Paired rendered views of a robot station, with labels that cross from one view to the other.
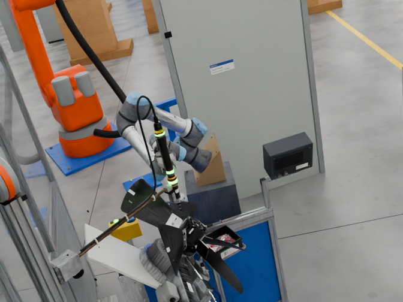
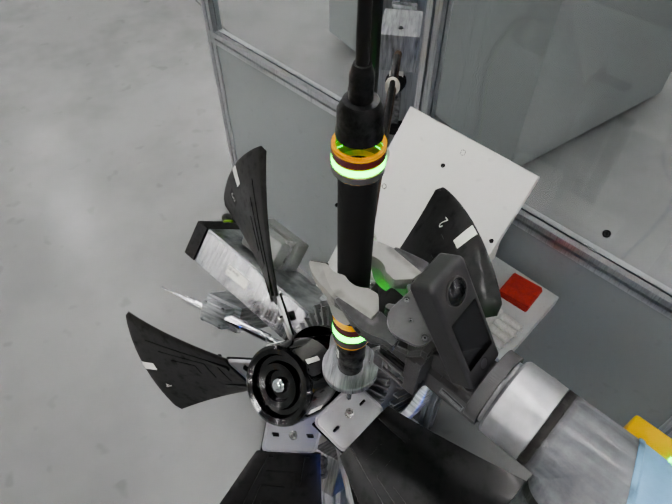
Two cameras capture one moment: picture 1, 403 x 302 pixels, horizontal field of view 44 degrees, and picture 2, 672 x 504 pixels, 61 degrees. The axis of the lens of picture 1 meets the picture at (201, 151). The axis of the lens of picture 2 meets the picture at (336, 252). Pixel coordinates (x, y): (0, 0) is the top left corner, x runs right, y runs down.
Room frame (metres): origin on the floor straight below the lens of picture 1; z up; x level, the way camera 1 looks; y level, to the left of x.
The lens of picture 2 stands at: (2.27, -0.06, 1.98)
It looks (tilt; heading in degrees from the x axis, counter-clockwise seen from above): 51 degrees down; 143
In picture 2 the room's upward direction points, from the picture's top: straight up
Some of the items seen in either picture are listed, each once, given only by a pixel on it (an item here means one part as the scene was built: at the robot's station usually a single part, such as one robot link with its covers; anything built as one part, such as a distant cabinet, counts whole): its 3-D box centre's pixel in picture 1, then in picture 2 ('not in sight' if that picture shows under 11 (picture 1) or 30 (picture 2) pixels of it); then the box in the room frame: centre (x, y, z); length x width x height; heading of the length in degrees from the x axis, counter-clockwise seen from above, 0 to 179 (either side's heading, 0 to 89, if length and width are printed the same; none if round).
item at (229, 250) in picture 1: (218, 244); not in sight; (2.23, 0.03, 0.85); 0.22 x 0.17 x 0.07; 115
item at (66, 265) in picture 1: (65, 266); (400, 38); (1.58, 0.61, 1.42); 0.10 x 0.07 x 0.08; 134
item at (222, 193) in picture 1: (223, 239); not in sight; (2.71, 0.00, 0.50); 0.30 x 0.30 x 1.00; 89
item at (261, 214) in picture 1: (200, 235); not in sight; (2.38, 0.12, 0.82); 0.90 x 0.04 x 0.08; 99
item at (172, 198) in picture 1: (174, 191); (351, 342); (2.00, 0.17, 1.38); 0.09 x 0.07 x 0.10; 134
